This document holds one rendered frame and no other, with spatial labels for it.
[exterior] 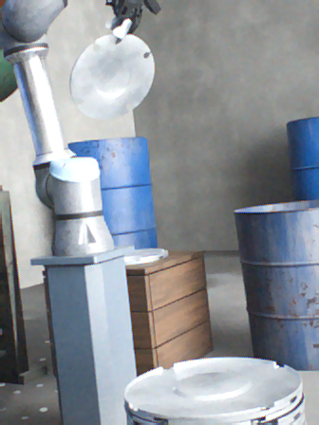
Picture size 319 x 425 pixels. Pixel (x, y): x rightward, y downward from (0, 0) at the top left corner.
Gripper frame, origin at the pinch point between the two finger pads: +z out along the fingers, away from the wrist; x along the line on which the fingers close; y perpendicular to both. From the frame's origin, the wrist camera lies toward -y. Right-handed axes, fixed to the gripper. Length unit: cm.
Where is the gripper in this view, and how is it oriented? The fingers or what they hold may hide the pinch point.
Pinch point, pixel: (119, 39)
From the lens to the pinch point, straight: 209.0
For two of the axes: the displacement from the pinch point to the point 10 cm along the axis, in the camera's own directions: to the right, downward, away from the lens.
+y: -7.1, 1.1, -6.9
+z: -4.2, 7.3, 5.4
